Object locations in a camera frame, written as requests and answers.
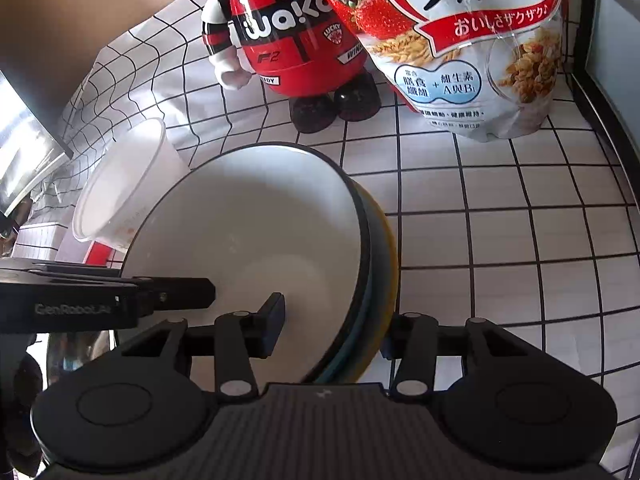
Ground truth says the translucent plastic round bowl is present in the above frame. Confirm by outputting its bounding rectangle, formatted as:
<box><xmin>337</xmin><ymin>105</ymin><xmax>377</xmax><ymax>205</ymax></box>
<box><xmin>72</xmin><ymin>118</ymin><xmax>189</xmax><ymax>252</ymax></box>

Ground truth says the white black grid tablecloth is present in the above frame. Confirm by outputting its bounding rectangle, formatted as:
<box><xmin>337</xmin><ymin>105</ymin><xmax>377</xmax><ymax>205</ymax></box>
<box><xmin>13</xmin><ymin>0</ymin><xmax>639</xmax><ymax>477</ymax></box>

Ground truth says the red panda robot figurine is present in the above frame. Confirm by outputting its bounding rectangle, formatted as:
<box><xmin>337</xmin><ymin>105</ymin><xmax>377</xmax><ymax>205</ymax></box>
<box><xmin>201</xmin><ymin>0</ymin><xmax>381</xmax><ymax>133</ymax></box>

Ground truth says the red white cereal bag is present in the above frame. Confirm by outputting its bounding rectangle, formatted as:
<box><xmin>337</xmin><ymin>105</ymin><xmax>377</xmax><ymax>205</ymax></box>
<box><xmin>329</xmin><ymin>0</ymin><xmax>562</xmax><ymax>142</ymax></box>

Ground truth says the white bowl with black rim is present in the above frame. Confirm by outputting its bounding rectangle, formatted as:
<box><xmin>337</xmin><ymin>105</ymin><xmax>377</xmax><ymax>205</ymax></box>
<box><xmin>122</xmin><ymin>143</ymin><xmax>371</xmax><ymax>385</ymax></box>

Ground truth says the dark monitor screen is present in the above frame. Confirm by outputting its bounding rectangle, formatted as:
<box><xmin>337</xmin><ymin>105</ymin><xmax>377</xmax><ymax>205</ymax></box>
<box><xmin>0</xmin><ymin>62</ymin><xmax>73</xmax><ymax>217</ymax></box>

